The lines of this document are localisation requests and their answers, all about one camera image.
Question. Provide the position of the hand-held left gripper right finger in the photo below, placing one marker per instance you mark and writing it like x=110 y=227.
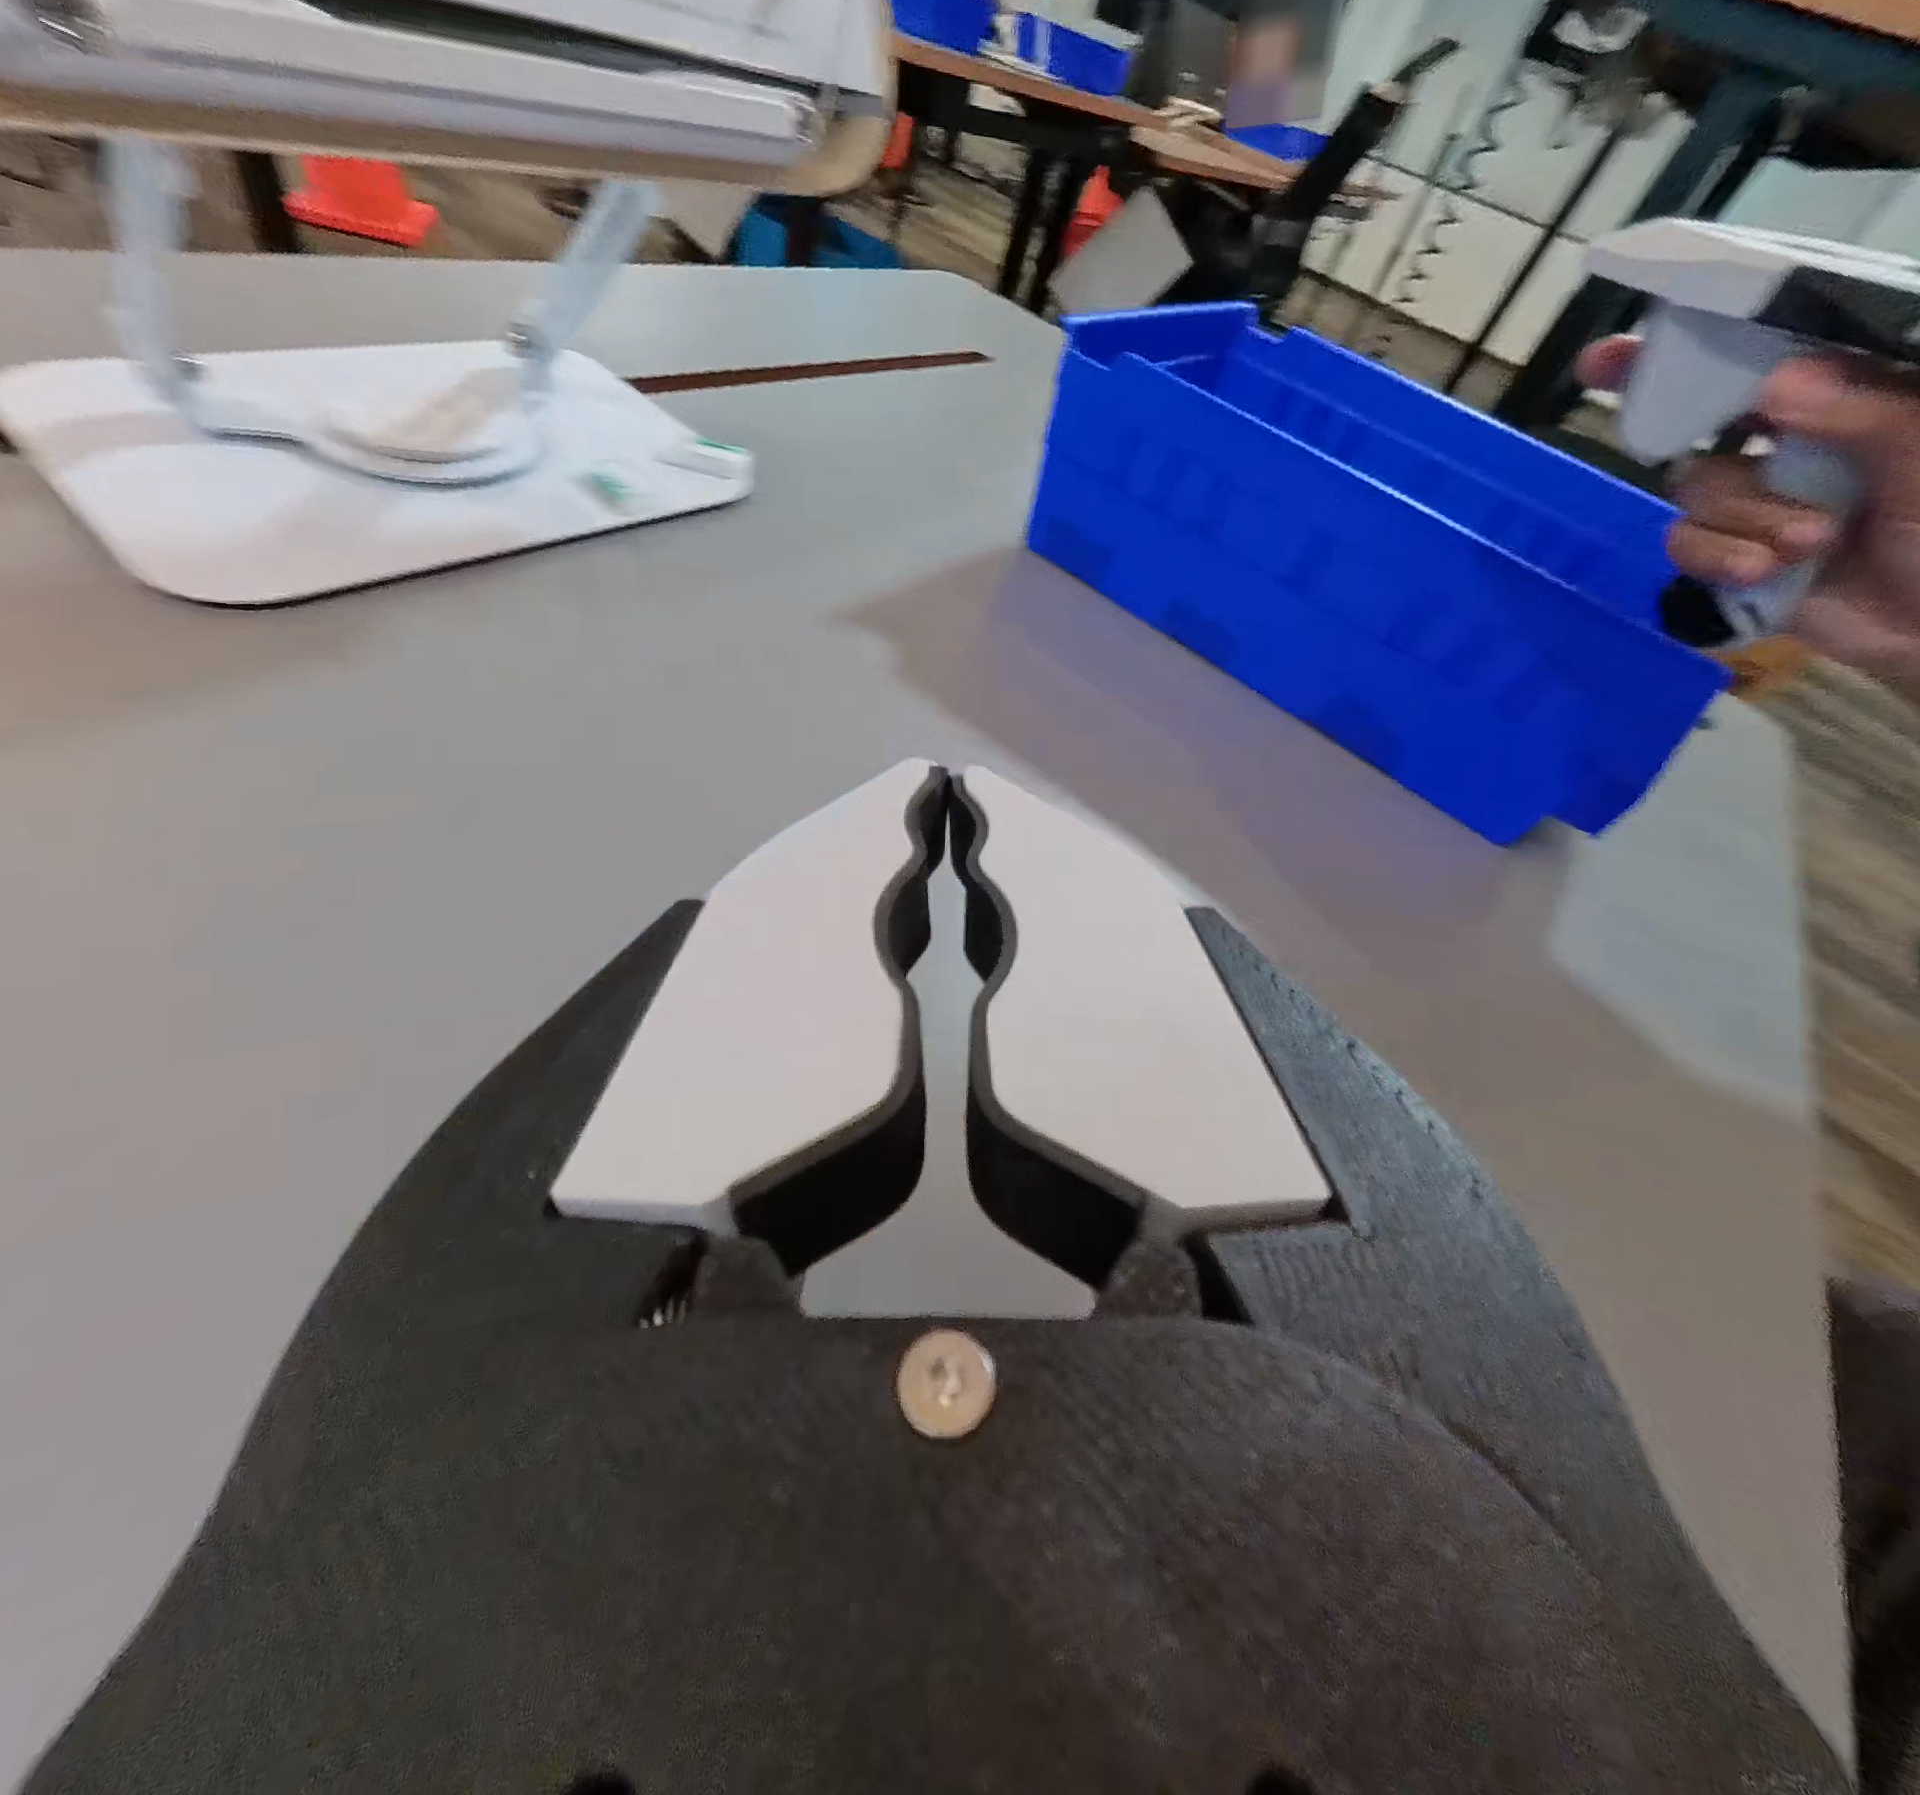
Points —
x=1138 y=1059

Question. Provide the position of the black office chair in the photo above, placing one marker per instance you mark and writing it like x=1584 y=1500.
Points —
x=1334 y=160

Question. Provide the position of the grey desk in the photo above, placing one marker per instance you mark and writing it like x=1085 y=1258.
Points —
x=448 y=804

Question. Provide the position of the white metal document stand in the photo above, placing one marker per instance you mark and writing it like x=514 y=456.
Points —
x=299 y=519

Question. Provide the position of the orange traffic cone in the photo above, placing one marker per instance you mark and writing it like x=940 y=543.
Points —
x=359 y=198
x=1098 y=198

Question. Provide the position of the person's right hand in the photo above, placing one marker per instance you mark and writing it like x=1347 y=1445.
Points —
x=1874 y=519

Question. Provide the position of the blue bag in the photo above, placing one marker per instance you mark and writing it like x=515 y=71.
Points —
x=817 y=238

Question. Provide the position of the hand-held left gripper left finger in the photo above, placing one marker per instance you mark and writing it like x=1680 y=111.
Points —
x=751 y=1045

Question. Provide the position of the blue plastic bin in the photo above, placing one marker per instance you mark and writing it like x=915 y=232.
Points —
x=1350 y=579

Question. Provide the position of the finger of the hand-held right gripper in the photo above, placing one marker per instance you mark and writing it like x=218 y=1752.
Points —
x=1724 y=262

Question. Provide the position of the small blue bin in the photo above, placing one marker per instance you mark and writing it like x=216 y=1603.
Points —
x=1273 y=142
x=937 y=2
x=1073 y=49

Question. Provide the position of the white sign board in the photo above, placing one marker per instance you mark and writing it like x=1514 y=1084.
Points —
x=1123 y=253

